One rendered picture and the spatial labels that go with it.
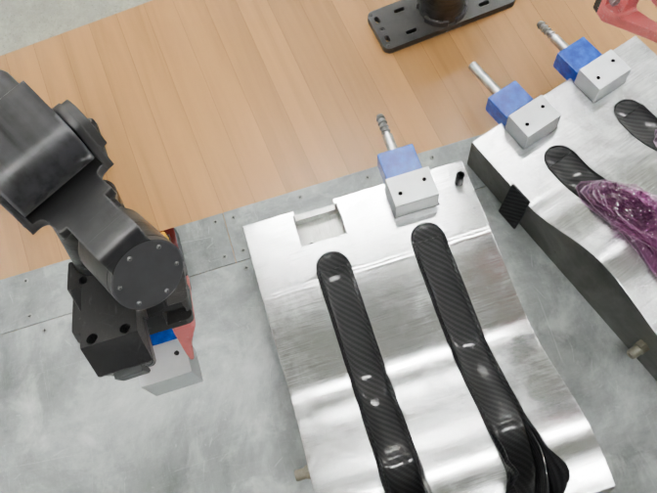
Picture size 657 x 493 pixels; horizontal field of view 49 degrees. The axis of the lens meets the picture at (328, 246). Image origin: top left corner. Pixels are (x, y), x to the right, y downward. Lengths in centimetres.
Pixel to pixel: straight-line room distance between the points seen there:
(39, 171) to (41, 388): 43
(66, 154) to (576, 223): 54
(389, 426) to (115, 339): 30
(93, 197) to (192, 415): 38
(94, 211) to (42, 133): 6
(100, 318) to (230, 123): 48
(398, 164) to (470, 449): 32
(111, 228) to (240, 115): 50
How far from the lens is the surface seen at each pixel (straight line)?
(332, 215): 83
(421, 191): 79
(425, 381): 75
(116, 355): 56
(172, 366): 71
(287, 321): 77
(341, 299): 78
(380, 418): 73
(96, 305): 58
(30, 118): 55
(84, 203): 55
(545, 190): 87
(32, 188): 55
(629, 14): 60
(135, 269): 52
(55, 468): 90
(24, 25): 234
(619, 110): 95
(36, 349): 94
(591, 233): 83
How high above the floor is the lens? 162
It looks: 68 degrees down
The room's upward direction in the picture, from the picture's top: 10 degrees counter-clockwise
